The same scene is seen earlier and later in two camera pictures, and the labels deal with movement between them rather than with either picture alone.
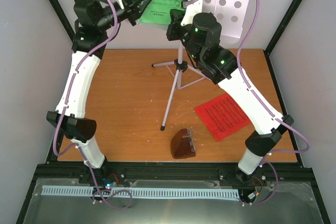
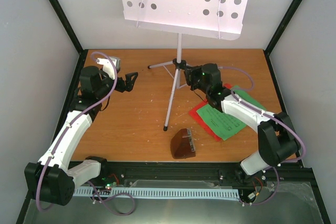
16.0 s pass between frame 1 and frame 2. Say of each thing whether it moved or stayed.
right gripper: moved
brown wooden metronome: stayed
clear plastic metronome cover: stayed
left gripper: moved
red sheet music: moved
